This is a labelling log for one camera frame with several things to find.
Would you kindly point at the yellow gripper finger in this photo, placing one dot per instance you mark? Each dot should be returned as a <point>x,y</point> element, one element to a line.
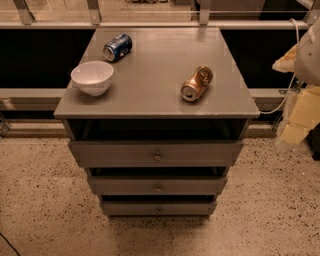
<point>301,115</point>
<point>287,62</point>

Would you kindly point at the grey top drawer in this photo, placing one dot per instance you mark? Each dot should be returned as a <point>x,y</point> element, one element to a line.
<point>107,154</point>

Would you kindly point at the grey drawer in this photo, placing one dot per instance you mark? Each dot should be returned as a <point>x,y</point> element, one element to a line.
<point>122,185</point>
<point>107,154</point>
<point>158,208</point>

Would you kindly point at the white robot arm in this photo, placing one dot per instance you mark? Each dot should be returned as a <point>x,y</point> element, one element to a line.
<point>307,62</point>

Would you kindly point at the grey drawer cabinet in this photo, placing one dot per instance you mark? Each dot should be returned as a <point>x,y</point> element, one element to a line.
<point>144,103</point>

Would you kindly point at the grey bottom drawer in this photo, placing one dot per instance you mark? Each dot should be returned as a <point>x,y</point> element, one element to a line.
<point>158,208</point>

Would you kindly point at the grey middle drawer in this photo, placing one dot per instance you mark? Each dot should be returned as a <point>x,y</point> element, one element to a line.
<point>122,185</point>

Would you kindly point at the crushed orange soda can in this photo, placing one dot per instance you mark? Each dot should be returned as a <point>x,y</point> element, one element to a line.
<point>193,88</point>

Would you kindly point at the blue soda can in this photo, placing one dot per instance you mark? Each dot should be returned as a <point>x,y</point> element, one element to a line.
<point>117,48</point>

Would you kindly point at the white bowl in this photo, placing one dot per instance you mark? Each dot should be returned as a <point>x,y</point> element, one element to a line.
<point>93,78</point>

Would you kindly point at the metal railing frame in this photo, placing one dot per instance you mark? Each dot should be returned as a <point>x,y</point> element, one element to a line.
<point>93,14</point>

